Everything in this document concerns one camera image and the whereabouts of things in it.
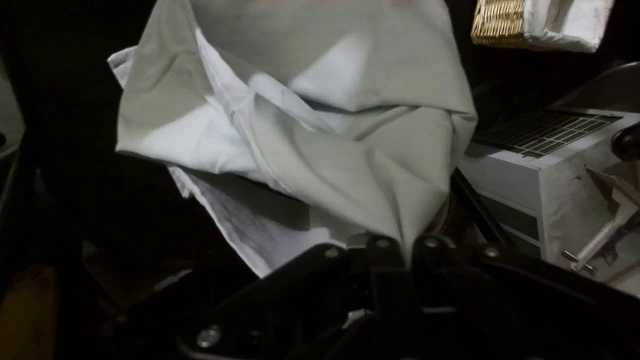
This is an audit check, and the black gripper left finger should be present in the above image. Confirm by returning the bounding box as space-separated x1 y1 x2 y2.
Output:
176 238 403 360

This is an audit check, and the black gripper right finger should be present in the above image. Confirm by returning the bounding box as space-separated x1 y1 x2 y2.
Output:
412 235 640 360

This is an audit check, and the white towel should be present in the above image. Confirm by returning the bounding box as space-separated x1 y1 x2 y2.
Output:
107 0 478 275

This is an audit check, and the white space heater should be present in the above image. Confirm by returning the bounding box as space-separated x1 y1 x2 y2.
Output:
460 61 640 296

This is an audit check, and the white lined wicker basket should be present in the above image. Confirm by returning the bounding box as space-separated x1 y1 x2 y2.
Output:
469 0 616 54

